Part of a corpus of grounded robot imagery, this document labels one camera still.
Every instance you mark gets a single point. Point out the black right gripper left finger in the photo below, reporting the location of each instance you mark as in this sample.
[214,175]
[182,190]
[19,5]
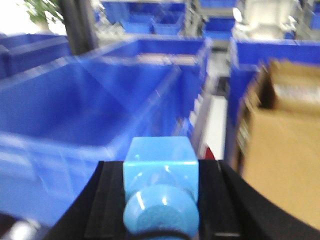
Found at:
[97,212]

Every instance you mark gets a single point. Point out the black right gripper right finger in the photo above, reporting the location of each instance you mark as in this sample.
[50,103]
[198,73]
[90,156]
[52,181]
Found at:
[230,209]

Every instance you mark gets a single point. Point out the light blue cube block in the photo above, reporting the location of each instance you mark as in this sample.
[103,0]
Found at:
[164,160]

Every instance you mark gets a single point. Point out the large blue bin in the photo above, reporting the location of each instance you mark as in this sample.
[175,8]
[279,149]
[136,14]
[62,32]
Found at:
[58,120]

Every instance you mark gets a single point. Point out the blue bin behind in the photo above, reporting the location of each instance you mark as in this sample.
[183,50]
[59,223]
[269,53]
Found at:
[146,17]

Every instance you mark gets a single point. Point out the blue suction cup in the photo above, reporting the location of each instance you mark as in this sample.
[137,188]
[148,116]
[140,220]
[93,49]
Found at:
[160,208]

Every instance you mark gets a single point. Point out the brown cardboard box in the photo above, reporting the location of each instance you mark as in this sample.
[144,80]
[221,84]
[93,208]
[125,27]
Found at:
[277,148]

